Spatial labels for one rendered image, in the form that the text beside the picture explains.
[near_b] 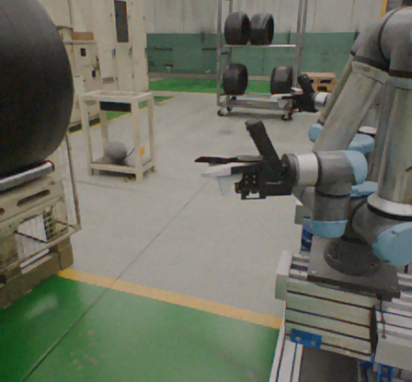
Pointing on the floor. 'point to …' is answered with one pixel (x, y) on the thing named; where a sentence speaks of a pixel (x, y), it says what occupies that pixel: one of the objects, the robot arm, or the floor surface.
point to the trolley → (257, 30)
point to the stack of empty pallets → (323, 83)
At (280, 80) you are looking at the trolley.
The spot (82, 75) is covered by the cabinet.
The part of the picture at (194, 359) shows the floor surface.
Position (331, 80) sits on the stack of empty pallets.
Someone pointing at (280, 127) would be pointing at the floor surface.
